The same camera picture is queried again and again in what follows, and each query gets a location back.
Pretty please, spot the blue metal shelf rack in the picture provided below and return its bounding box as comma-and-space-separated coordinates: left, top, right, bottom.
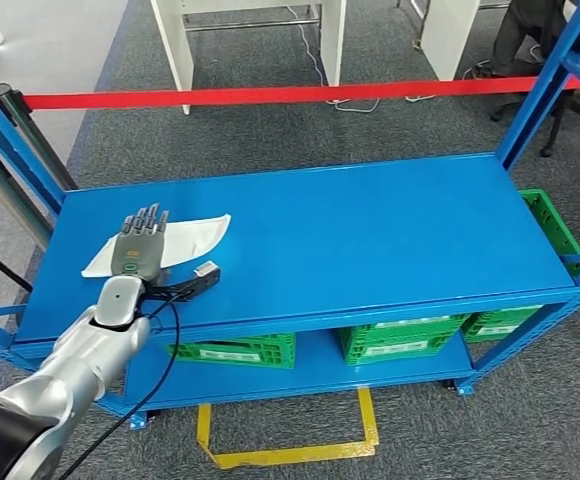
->
0, 0, 580, 432

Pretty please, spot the black strap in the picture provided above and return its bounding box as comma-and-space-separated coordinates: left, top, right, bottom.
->
0, 236, 33, 293

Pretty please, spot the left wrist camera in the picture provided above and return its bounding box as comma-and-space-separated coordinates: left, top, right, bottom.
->
144, 260, 221, 304

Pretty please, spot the silver stanchion post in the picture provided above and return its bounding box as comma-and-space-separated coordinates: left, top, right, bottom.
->
0, 137, 54, 252
0, 82, 79, 193

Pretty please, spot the black office chair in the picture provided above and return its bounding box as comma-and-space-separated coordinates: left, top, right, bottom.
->
489, 89, 580, 159

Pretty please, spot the red barrier belt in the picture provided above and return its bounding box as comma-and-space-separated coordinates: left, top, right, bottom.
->
22, 74, 580, 112

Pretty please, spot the green plastic crate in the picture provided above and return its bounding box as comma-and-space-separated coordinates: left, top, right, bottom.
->
462, 188, 580, 344
165, 333, 297, 370
338, 314, 471, 367

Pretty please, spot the white desk with steel rails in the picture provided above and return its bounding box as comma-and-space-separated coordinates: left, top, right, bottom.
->
150, 0, 347, 116

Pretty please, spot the white floor cable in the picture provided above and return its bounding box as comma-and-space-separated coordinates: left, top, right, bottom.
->
287, 5, 436, 114

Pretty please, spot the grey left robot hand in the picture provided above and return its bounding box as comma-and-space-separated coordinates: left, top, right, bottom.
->
110, 203, 170, 283

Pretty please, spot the yellow floor tape outline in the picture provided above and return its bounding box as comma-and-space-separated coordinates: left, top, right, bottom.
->
196, 388, 380, 470

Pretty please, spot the white curved plastic part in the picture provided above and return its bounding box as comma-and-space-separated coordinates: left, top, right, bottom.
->
80, 213, 232, 280

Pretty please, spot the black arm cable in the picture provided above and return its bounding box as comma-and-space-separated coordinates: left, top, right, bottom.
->
57, 291, 181, 480

